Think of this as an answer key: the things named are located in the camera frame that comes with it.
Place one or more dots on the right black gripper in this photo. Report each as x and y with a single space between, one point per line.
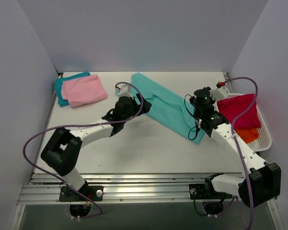
197 114

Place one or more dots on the magenta t shirt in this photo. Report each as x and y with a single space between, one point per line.
234 106

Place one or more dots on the mint green t shirt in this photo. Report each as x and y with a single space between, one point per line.
168 108

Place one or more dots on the teal folded t shirt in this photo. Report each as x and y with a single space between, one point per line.
59 83

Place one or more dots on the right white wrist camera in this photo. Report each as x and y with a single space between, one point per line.
220 93

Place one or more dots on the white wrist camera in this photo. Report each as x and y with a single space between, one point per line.
220 93
124 90

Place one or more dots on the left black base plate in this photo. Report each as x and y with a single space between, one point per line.
93 192

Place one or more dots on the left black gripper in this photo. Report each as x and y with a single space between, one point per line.
139 105

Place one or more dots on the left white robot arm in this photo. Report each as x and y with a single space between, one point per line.
62 150

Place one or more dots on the white plastic basket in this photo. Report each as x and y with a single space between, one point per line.
264 141

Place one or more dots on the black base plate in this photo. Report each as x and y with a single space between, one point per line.
93 192
198 191

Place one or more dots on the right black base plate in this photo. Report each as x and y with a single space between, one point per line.
198 191

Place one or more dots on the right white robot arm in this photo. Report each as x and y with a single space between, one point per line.
260 181

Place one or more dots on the orange t shirt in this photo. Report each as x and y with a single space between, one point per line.
247 135

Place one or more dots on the pink folded t shirt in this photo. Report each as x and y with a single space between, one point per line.
83 90

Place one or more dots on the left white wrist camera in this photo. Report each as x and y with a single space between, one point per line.
124 90

